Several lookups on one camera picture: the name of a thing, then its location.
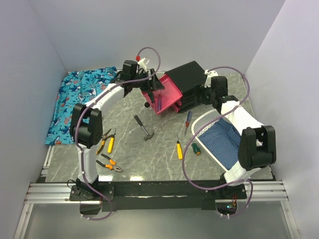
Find blue screwdriver near basket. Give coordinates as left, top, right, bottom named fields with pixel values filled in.
left=184, top=111, right=192, bottom=135

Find black drawer cabinet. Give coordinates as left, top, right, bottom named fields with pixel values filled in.
left=165, top=61, right=206, bottom=113

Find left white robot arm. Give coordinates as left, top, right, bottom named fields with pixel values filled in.
left=70, top=57, right=164, bottom=200

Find yellow black needle-nose pliers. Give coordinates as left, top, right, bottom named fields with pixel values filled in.
left=96, top=129, right=112, bottom=155

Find black handle claw hammer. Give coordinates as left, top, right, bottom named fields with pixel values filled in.
left=134, top=115, right=154, bottom=141

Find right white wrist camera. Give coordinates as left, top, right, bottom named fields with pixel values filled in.
left=204, top=70, right=219, bottom=88

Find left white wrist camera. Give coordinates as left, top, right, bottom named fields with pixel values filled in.
left=136, top=55, right=150, bottom=72

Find stubby green orange screwdriver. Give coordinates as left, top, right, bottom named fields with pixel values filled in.
left=191, top=143, right=201, bottom=155

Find aluminium rail frame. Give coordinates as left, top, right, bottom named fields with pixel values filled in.
left=14, top=145, right=301, bottom=239

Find pink middle drawer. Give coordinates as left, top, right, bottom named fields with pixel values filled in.
left=171, top=100, right=182, bottom=109

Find blue red screwdriver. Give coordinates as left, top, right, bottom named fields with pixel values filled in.
left=157, top=95, right=162, bottom=112

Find blue shark print cloth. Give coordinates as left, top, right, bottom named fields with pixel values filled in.
left=45, top=67, right=117, bottom=145

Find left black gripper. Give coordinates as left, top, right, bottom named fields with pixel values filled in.
left=131, top=68, right=164, bottom=93

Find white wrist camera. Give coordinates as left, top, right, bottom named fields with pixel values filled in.
left=204, top=70, right=219, bottom=88
left=136, top=55, right=150, bottom=72

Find white perforated basket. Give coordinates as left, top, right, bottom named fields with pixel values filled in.
left=191, top=108, right=242, bottom=172

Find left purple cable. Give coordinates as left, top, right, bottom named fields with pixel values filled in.
left=74, top=47, right=161, bottom=222

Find yellow handle screwdriver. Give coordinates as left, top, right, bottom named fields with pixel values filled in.
left=176, top=135, right=183, bottom=160
left=107, top=129, right=117, bottom=153

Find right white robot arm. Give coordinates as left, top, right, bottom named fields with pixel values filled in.
left=191, top=75, right=277, bottom=199

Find black base crossbar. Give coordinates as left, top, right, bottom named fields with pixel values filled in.
left=69, top=180, right=247, bottom=214

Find orange black combination pliers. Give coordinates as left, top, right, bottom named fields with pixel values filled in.
left=96, top=154, right=123, bottom=172

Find pink top drawer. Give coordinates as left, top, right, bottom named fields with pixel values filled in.
left=142, top=74, right=182, bottom=115

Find blue checkered cloth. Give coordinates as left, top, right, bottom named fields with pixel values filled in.
left=200, top=118, right=242, bottom=168

